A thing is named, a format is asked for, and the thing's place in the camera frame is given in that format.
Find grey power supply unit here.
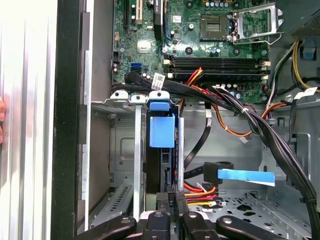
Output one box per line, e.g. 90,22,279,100
291,9,320,38

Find hard disk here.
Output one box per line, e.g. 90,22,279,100
145,90,185,195

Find black cable bundle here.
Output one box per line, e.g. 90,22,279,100
111,72,320,240

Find locking lever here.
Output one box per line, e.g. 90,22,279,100
234,31,285,46

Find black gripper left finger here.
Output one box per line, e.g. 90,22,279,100
73,191,172,240

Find black RAM slot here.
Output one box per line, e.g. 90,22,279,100
199,76,270,84
163,56,271,63
163,62,271,70
166,70,271,77

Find metal disk bay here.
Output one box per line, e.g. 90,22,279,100
87,89,186,228

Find black graphics card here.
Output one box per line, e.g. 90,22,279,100
152,0,166,42

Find metal socket cover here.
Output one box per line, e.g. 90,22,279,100
233,2,285,42

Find green motherboard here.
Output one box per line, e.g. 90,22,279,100
111,0,272,105

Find disk power wire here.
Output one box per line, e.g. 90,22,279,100
166,181,220,219

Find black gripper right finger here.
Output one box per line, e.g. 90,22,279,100
174,190,287,240

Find black wire with blue tab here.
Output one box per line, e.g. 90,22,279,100
183,99,276,187

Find white expansion slot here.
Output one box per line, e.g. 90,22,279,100
135,0,144,25

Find person's hand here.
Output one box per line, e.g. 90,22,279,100
0,96,7,145

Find orange wire bundle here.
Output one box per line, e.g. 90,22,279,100
184,66,288,138

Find CPU socket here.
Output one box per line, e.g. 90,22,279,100
199,13,229,42

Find yellow and black wires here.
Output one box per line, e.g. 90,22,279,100
271,39,320,101

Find black PC case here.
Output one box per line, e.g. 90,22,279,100
51,0,320,240

